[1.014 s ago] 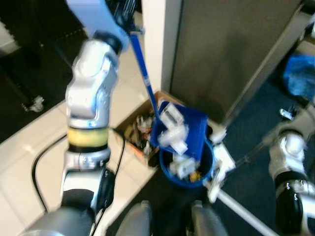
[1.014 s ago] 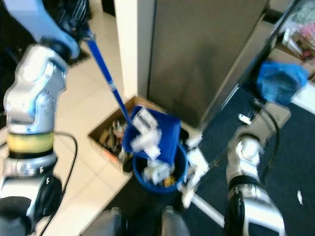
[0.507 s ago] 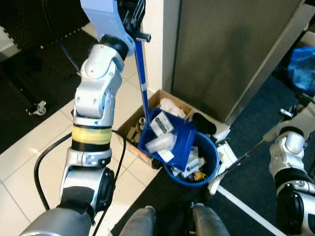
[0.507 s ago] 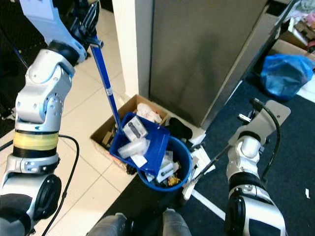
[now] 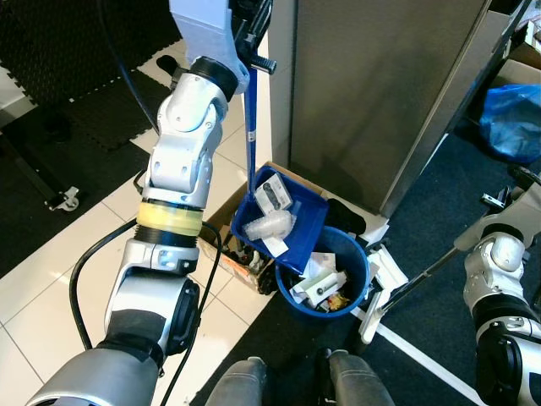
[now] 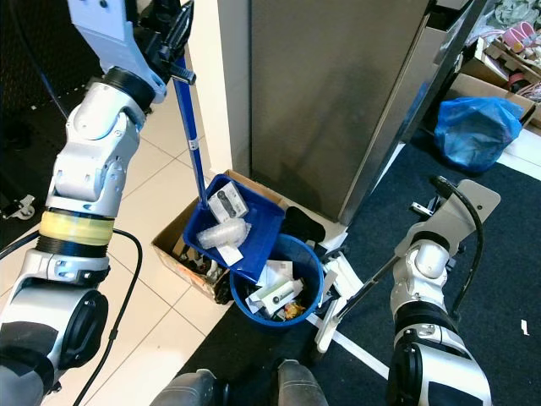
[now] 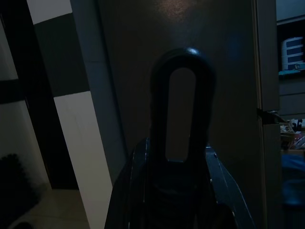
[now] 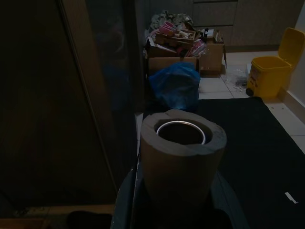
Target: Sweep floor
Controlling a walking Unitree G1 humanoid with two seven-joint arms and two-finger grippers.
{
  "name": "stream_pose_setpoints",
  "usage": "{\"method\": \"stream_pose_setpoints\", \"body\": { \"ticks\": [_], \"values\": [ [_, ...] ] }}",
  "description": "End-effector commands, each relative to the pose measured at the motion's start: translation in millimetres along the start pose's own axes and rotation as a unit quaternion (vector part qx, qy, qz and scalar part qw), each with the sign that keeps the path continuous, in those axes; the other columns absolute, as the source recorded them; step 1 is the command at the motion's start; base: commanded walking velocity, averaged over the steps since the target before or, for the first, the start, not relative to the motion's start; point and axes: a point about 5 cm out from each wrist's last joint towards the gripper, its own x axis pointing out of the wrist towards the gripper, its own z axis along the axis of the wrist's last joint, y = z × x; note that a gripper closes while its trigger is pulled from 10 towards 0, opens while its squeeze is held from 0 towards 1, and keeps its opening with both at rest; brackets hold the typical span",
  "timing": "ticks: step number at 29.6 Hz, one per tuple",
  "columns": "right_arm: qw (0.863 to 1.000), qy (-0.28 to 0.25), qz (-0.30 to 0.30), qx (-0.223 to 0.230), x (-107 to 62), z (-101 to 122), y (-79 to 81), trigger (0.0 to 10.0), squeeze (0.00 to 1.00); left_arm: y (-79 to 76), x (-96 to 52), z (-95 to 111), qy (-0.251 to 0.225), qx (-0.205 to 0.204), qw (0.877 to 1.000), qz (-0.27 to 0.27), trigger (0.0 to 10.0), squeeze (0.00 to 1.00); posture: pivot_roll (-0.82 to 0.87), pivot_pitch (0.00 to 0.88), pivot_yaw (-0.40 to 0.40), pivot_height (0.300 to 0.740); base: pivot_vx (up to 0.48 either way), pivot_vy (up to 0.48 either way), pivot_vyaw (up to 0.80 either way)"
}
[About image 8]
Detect dark sliding door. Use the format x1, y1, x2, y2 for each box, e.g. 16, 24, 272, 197
0, 0, 143, 210

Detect yellow pedal bin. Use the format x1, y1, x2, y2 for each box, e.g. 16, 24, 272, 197
246, 27, 305, 97

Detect black floor mat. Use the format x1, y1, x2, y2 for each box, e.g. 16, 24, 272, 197
134, 97, 305, 229

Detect wide brown cardboard box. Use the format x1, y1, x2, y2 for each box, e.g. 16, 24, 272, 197
147, 56, 200, 73

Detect blue plastic bag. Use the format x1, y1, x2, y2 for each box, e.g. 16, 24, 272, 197
148, 62, 201, 113

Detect pink printed package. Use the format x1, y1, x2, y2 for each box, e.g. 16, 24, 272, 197
192, 39, 207, 58

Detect grey drawer cabinet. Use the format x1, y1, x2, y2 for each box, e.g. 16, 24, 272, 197
142, 0, 298, 53

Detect small white tape mark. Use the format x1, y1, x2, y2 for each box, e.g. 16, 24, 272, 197
285, 191, 299, 204

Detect flat cardboard tray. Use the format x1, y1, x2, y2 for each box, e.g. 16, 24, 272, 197
154, 30, 197, 50

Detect camouflage cloth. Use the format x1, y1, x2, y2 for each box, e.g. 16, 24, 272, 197
150, 10, 194, 28

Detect tall brown cardboard box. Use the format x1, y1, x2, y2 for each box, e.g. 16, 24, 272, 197
199, 35, 226, 76

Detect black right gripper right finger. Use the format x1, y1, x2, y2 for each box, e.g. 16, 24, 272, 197
209, 173, 251, 229

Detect clear plastic scrap pile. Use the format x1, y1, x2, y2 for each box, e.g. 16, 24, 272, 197
225, 68, 250, 93

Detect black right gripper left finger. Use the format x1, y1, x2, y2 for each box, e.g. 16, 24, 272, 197
113, 164, 147, 229

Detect pink plastic bowl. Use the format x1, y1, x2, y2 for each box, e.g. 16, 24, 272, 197
159, 21, 179, 34

